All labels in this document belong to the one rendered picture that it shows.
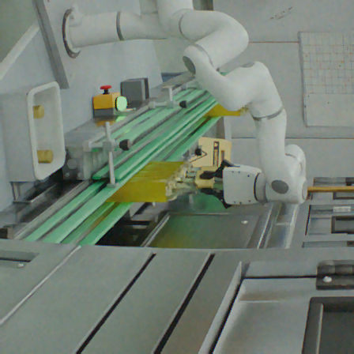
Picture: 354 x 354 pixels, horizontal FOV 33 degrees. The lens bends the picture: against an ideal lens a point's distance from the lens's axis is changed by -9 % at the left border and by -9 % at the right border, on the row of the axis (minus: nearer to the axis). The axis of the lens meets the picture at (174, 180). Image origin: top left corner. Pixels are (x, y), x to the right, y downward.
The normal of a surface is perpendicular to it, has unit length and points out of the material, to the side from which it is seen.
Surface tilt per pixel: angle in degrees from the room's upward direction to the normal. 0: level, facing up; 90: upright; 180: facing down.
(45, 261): 90
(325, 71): 90
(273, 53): 90
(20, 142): 90
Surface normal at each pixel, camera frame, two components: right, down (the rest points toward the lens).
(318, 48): -0.25, 0.28
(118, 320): -0.07, -0.96
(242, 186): -0.51, 0.25
